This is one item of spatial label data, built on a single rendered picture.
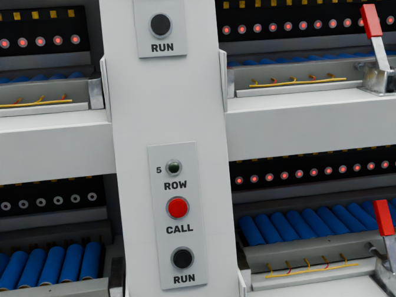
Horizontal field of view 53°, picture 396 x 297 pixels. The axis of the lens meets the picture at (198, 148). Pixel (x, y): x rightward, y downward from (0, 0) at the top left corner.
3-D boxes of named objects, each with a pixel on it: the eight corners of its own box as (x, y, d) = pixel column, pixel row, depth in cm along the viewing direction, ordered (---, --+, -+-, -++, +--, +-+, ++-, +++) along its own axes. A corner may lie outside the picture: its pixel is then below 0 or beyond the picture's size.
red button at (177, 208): (188, 217, 33) (186, 198, 33) (169, 219, 33) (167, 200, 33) (187, 214, 34) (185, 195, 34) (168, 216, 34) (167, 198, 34)
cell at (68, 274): (84, 256, 47) (77, 293, 41) (68, 258, 46) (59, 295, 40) (82, 242, 46) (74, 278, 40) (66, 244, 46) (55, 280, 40)
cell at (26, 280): (48, 260, 46) (35, 299, 40) (32, 263, 46) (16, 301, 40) (45, 247, 45) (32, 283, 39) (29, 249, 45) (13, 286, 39)
